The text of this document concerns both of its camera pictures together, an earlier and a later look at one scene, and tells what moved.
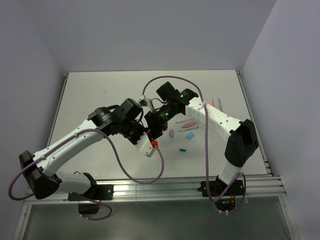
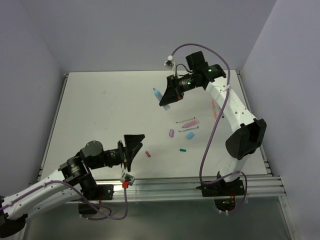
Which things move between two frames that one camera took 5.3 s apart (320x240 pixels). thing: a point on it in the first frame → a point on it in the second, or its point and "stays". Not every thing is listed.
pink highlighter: x=191 y=124 stays
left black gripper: x=143 y=129 → x=132 y=142
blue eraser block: x=190 y=135 stays
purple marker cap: x=171 y=132 stays
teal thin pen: x=197 y=127 stays
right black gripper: x=155 y=124 → x=173 y=92
